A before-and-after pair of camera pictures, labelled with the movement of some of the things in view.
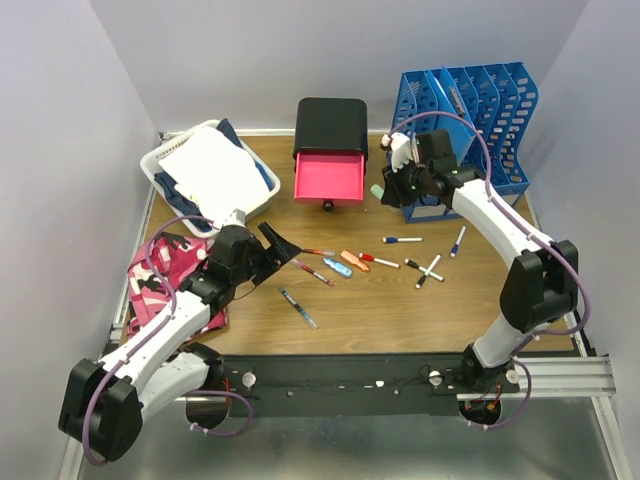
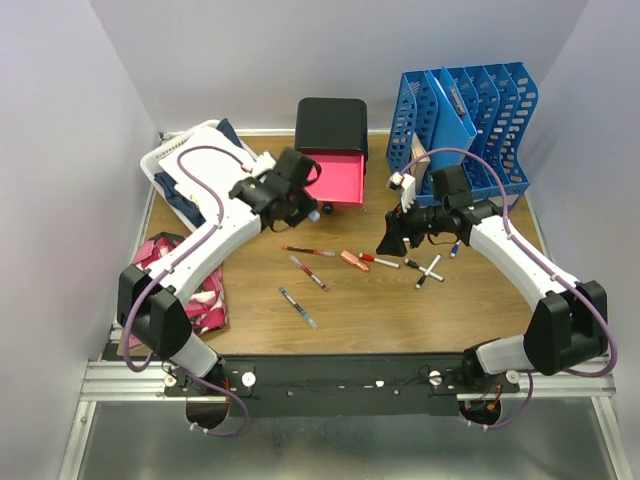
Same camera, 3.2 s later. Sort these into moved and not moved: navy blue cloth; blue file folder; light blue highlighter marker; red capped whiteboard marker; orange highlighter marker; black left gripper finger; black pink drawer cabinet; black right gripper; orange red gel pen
Moved: light blue highlighter marker; black left gripper finger; black right gripper
Not moved: red capped whiteboard marker; blue file folder; orange red gel pen; black pink drawer cabinet; orange highlighter marker; navy blue cloth
